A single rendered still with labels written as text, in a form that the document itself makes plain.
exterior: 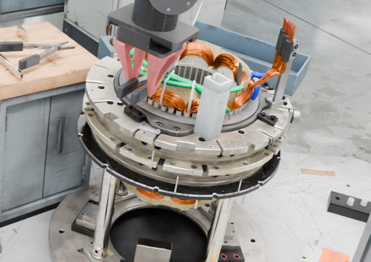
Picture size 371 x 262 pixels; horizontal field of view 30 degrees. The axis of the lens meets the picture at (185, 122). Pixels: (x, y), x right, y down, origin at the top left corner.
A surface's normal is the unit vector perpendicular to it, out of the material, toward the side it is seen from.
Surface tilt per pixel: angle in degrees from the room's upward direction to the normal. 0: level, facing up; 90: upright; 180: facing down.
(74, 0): 89
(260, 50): 90
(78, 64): 0
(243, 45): 90
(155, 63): 111
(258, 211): 0
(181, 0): 90
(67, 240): 0
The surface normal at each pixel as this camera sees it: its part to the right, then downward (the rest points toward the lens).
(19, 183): 0.65, 0.48
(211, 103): -0.65, 0.29
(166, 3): 0.11, 0.53
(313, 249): 0.17, -0.85
